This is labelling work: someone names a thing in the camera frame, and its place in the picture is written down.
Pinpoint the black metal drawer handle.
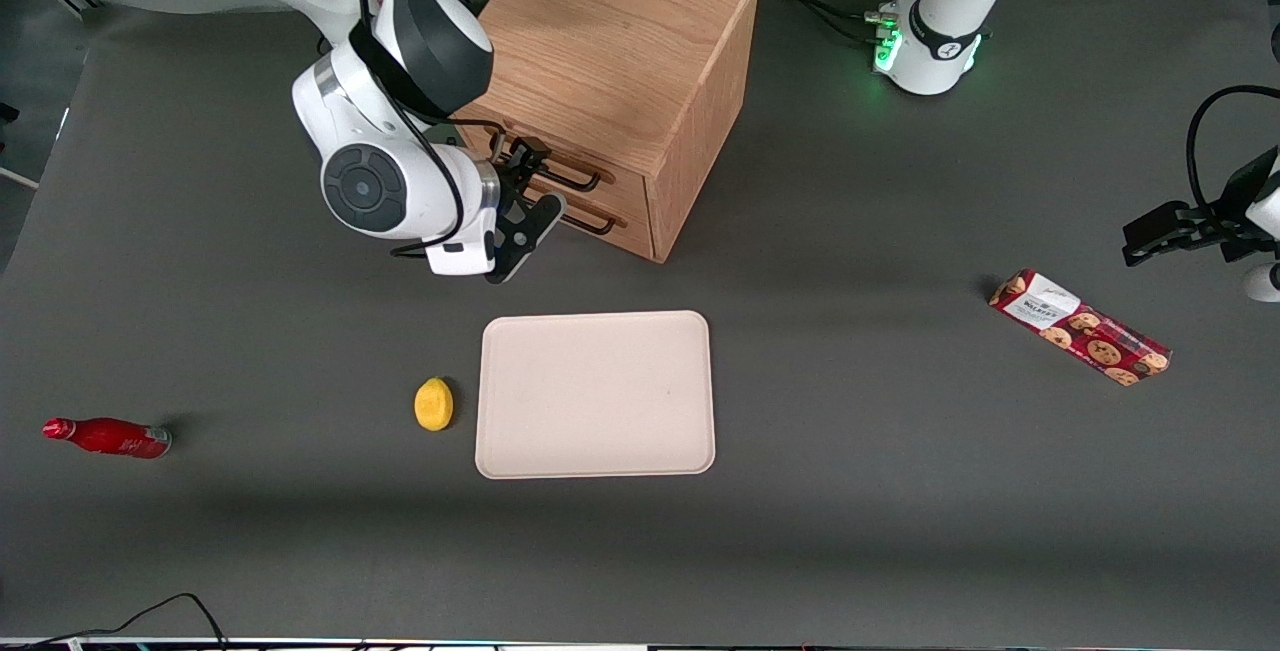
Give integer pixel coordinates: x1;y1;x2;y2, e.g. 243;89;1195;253
560;206;621;236
485;126;603;194

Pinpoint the wooden cutting board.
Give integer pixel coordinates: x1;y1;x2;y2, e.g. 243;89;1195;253
455;126;653;220

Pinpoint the wooden drawer cabinet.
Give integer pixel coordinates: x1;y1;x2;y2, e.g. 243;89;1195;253
455;0;761;264

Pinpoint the red tartan cookie box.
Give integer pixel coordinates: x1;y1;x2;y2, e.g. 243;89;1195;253
988;269;1173;388

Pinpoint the yellow lemon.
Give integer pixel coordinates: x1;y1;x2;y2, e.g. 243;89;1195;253
414;377;455;432

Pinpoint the beige rectangular tray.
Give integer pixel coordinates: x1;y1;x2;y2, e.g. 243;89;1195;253
475;310;717;480

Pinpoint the red bottle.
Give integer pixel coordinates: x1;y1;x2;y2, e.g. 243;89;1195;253
42;417;173;459

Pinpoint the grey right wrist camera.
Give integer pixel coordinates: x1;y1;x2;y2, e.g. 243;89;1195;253
487;193;567;284

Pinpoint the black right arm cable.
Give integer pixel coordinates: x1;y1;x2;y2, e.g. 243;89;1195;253
328;0;506;260

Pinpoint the black looped wrist cable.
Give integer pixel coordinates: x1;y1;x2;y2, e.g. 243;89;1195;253
1186;85;1280;217

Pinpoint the wooden drawer with free handle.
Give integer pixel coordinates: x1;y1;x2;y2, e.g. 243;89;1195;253
540;186;656;262

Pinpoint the black arm base cable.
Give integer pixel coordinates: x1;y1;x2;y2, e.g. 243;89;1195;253
758;0;899;44

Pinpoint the thin black table cable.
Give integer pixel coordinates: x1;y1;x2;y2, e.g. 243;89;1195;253
0;593;229;650

